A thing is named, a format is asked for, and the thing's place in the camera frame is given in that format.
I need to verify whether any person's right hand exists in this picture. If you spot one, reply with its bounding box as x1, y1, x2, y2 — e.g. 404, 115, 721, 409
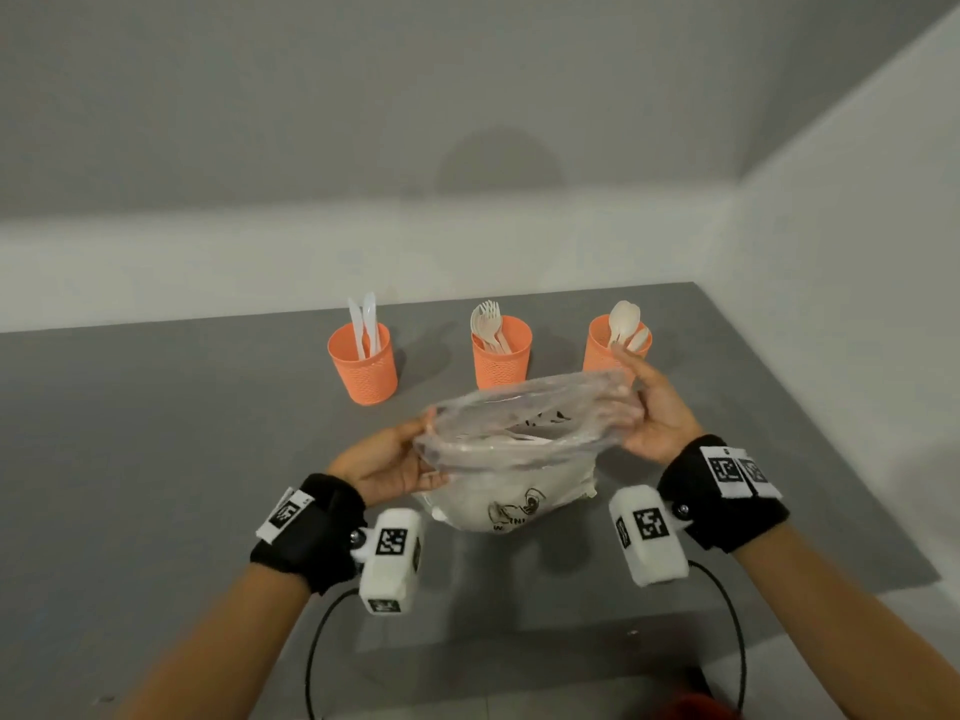
611, 344, 706, 466

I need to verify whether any person's left hand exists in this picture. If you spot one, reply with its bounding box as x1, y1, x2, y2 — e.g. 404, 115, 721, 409
326, 415, 451, 509

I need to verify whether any orange mesh cup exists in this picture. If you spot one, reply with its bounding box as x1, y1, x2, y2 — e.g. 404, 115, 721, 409
326, 321, 400, 407
470, 315, 534, 392
582, 314, 654, 383

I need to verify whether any clear plastic bag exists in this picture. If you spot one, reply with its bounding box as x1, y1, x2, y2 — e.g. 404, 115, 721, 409
410, 369, 646, 535

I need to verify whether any person's right forearm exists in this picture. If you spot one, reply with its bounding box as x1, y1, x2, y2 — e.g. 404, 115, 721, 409
733, 520, 960, 720

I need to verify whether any person's left forearm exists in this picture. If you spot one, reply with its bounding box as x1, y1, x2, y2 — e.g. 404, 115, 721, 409
112, 561, 313, 720

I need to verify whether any black marker wristband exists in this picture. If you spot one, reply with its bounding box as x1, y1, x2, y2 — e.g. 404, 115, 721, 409
656, 434, 791, 555
249, 473, 369, 596

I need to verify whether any red round object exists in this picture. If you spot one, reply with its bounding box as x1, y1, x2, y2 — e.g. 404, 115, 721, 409
648, 666, 744, 720

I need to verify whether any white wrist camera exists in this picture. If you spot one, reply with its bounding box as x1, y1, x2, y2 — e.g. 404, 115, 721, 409
608, 484, 690, 589
352, 507, 425, 617

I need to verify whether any black camera cable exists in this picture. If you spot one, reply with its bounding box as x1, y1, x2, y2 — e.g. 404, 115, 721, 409
303, 586, 361, 720
686, 559, 749, 717

